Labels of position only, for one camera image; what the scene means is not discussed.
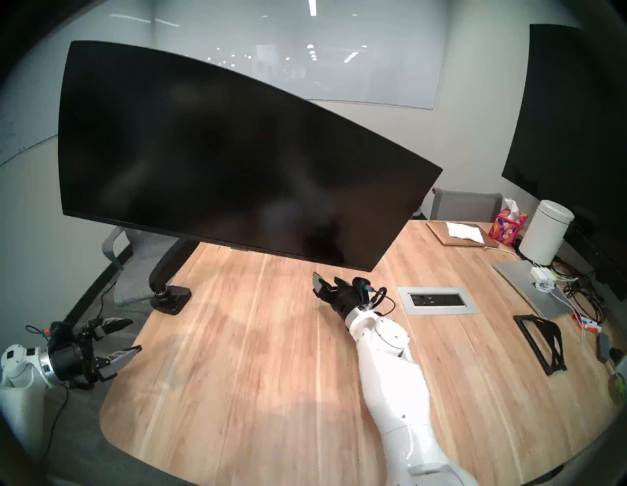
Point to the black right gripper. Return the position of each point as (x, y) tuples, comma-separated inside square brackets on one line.
[(345, 299)]

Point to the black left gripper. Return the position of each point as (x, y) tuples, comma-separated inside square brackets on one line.
[(71, 360)]

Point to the black curved computer monitor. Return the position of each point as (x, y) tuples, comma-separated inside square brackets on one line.
[(235, 161)]

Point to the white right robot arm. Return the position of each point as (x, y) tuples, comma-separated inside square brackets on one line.
[(397, 392)]

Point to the gray mesh office chair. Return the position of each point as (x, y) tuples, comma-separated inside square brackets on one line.
[(134, 274), (465, 206)]

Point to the silver table power outlet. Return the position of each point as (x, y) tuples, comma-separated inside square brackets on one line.
[(436, 300)]

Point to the brown leather desk mat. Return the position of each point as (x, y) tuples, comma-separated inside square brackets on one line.
[(440, 237)]

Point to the white paper napkin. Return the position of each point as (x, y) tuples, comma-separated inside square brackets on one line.
[(464, 231)]

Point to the colourful floral tissue box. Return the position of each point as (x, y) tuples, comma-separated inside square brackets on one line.
[(507, 228)]

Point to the silver closed laptop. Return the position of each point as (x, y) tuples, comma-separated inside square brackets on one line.
[(521, 286)]

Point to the white power adapter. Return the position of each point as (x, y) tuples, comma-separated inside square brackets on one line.
[(540, 273)]

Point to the white cylindrical canister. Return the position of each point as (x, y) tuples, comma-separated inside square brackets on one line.
[(543, 232)]

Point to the large clean glass whiteboard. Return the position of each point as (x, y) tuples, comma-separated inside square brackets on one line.
[(382, 59)]

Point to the black folding laptop stand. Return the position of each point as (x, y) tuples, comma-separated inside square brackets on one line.
[(556, 355)]

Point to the orange and white marker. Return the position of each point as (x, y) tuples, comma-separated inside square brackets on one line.
[(588, 326)]

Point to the glass whiteboard with scribbles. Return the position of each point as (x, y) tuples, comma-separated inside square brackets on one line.
[(29, 98)]

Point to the black video bar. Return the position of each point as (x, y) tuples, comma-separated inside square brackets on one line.
[(597, 259)]

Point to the gray power adapter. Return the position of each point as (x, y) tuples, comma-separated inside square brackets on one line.
[(603, 347)]

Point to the small green object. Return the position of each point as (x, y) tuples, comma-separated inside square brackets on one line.
[(618, 387)]

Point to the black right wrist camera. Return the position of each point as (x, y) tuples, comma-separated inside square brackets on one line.
[(361, 286)]

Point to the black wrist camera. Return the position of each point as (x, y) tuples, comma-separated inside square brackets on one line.
[(361, 286), (60, 332)]

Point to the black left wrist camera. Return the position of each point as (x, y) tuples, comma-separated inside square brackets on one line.
[(60, 332)]

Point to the large black wall television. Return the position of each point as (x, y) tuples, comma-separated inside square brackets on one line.
[(563, 122)]

